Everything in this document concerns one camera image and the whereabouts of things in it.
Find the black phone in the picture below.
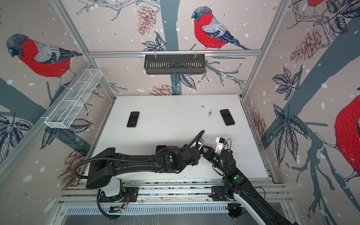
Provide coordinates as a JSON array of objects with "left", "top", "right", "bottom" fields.
[
  {"left": 156, "top": 145, "right": 167, "bottom": 153},
  {"left": 220, "top": 109, "right": 235, "bottom": 126},
  {"left": 127, "top": 112, "right": 140, "bottom": 128}
]

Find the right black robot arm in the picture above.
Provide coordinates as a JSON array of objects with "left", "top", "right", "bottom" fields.
[{"left": 202, "top": 146, "right": 292, "bottom": 225}]

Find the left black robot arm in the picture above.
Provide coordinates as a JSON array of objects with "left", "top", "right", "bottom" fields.
[{"left": 86, "top": 145, "right": 203, "bottom": 189}]

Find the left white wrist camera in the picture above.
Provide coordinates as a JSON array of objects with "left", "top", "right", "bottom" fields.
[{"left": 196, "top": 138, "right": 205, "bottom": 150}]

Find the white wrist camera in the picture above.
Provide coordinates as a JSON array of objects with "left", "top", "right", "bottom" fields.
[
  {"left": 215, "top": 137, "right": 227, "bottom": 154},
  {"left": 196, "top": 138, "right": 205, "bottom": 150}
]

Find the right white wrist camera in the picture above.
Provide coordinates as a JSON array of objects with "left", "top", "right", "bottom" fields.
[{"left": 215, "top": 137, "right": 227, "bottom": 154}]

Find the left black corrugated cable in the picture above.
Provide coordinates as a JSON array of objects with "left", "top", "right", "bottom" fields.
[{"left": 71, "top": 130, "right": 206, "bottom": 220}]

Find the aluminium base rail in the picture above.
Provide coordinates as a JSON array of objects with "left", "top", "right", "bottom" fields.
[{"left": 58, "top": 181, "right": 292, "bottom": 204}]

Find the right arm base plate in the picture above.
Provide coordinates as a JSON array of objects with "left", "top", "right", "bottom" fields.
[{"left": 208, "top": 186, "right": 246, "bottom": 203}]

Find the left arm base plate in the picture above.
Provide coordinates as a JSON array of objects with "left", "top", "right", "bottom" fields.
[{"left": 98, "top": 187, "right": 139, "bottom": 203}]

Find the black hanging wire basket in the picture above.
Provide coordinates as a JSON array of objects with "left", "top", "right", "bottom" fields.
[{"left": 144, "top": 54, "right": 205, "bottom": 75}]

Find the white mesh wall tray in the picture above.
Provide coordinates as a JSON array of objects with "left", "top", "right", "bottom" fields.
[{"left": 45, "top": 68, "right": 103, "bottom": 129}]

